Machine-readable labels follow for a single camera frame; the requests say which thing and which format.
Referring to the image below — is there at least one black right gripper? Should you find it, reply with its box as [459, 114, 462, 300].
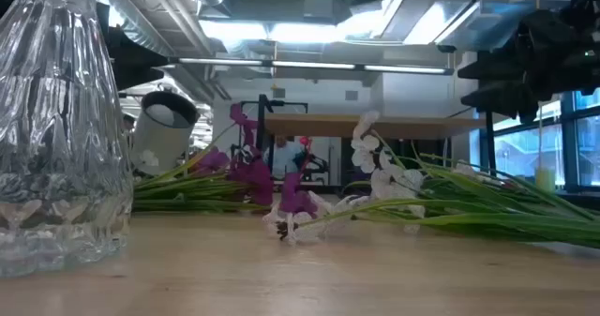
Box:
[457, 8, 600, 123]

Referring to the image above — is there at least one clear ribbed glass vase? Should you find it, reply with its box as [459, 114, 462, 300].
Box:
[0, 0, 135, 279]

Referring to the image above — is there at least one purple flower bunch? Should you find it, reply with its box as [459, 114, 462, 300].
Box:
[133, 102, 323, 219]

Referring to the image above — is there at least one wooden shelf with black legs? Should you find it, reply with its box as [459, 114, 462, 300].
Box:
[255, 94, 499, 205]

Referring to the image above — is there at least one yellow-green cup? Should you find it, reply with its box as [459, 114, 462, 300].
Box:
[534, 167, 557, 193]

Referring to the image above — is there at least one long ceiling light bar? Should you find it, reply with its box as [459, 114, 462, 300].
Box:
[166, 56, 455, 77]

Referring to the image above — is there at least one silver corrugated air duct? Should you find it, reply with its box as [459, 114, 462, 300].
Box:
[95, 0, 224, 105]

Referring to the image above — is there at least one silver rectangular air duct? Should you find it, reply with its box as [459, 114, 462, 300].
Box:
[346, 0, 578, 53]

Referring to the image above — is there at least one black aluminium table frame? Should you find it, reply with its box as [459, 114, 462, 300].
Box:
[552, 189, 600, 207]

